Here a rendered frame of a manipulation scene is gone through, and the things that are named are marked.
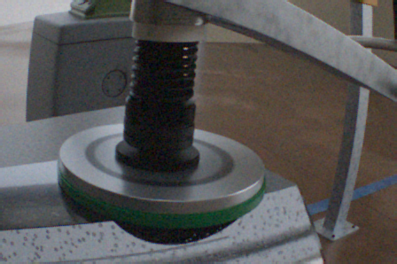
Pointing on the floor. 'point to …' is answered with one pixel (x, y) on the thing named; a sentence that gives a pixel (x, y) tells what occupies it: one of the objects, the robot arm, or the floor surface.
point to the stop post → (354, 109)
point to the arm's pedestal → (78, 65)
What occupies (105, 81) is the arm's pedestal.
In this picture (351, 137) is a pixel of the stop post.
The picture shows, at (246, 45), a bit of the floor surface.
